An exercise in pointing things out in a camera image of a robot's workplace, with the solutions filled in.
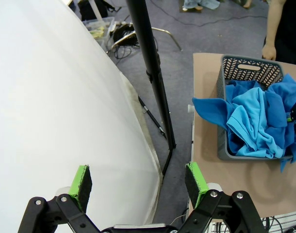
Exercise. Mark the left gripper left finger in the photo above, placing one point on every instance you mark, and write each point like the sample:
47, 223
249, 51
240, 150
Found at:
82, 189

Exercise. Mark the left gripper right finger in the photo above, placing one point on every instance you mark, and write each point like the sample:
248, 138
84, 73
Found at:
194, 184

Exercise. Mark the dark blue garment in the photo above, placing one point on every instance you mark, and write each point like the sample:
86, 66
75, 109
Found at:
276, 109
208, 109

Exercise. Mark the light blue garment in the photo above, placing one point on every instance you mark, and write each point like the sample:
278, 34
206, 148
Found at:
252, 116

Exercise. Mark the person's right forearm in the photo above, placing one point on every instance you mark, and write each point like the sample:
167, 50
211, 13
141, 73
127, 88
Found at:
275, 21

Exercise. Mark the person's right hand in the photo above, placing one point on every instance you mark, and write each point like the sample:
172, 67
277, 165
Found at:
269, 52

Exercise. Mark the grey plastic lattice basket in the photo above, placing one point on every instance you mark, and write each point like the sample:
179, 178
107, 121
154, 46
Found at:
222, 145

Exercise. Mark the white plastic table cap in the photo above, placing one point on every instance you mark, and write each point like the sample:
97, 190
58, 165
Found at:
190, 108

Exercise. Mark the person in black t-shirt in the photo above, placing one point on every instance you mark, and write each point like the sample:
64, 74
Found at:
293, 31

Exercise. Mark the light blue jeans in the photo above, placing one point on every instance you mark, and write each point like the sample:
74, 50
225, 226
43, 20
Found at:
206, 3

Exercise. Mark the chrome light stand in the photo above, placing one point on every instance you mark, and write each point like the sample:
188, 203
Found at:
162, 29

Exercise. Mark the clear plastic container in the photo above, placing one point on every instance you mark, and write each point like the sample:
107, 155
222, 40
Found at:
97, 24

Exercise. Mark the black bag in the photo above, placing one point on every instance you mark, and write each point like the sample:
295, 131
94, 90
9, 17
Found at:
89, 9

